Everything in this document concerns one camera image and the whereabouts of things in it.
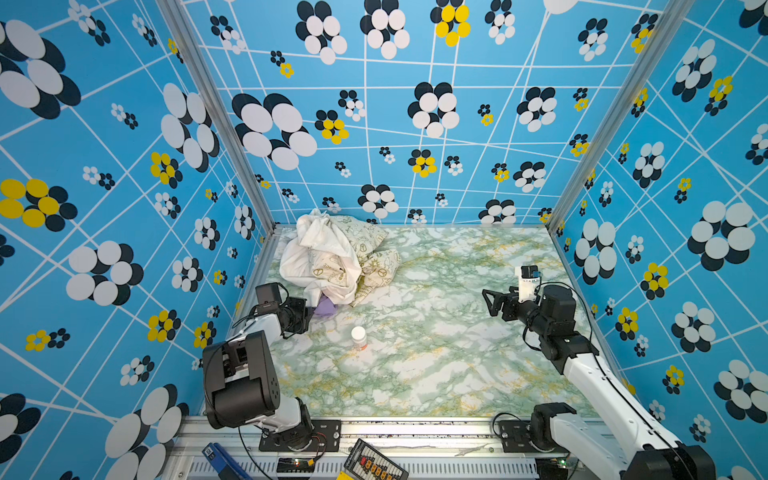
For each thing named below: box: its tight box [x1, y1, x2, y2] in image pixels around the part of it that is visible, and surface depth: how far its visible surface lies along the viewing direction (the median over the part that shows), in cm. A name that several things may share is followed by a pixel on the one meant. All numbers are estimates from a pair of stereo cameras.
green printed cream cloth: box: [328, 215, 401, 307], surface depth 102 cm
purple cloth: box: [313, 293, 338, 317], surface depth 95 cm
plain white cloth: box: [279, 208, 363, 308], surface depth 98 cm
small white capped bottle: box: [351, 326, 368, 351], surface depth 86 cm
